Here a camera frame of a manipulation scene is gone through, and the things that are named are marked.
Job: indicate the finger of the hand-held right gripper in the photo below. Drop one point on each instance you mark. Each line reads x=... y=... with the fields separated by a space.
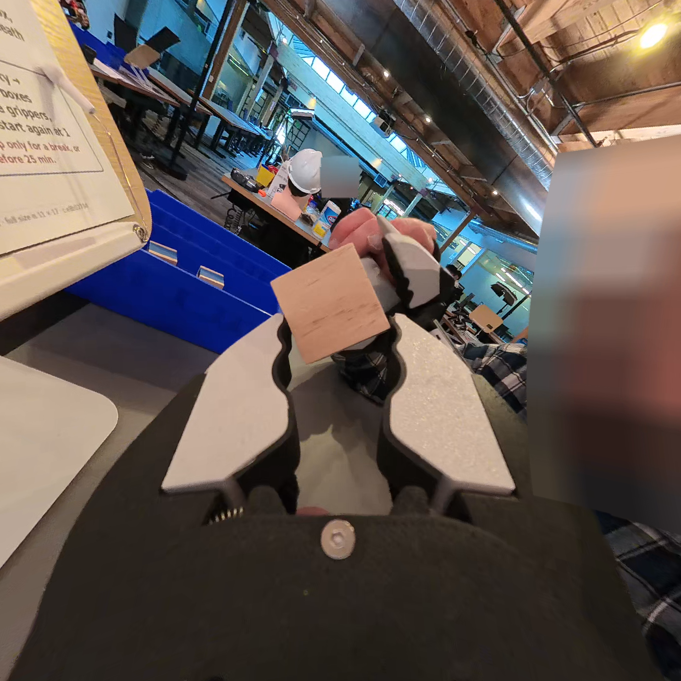
x=376 y=284
x=416 y=268

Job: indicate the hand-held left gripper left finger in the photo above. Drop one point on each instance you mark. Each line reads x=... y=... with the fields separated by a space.
x=229 y=420

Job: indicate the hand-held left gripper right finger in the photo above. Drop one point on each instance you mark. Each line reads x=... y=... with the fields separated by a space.
x=447 y=420

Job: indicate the wooden cube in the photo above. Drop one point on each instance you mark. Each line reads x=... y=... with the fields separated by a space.
x=211 y=277
x=162 y=253
x=330 y=304

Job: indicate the person's right hand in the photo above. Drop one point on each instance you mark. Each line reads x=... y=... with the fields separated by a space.
x=354 y=230

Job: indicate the wooden chair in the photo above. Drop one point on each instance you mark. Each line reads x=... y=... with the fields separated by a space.
x=485 y=319

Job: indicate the white wipes canister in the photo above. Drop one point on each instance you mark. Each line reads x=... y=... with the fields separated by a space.
x=325 y=218

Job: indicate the white hard hat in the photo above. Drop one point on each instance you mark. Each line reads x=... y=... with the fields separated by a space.
x=305 y=171

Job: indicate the wooden work table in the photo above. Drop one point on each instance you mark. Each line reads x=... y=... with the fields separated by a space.
x=266 y=205

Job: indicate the blue plastic bin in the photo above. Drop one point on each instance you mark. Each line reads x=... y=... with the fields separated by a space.
x=175 y=287

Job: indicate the yellow box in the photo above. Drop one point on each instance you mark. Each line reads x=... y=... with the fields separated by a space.
x=264 y=173

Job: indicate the long wooden table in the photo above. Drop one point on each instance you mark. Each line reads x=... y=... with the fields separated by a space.
x=213 y=109

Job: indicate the person's plaid shirt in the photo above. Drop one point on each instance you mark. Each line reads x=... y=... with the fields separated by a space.
x=644 y=580

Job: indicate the ceiling lamp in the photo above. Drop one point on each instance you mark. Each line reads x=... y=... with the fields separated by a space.
x=653 y=35

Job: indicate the instruction sheet in clear stand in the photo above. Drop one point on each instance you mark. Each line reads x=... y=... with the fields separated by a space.
x=53 y=133

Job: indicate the metal ventilation duct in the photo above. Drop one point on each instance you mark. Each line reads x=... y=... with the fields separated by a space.
x=479 y=96

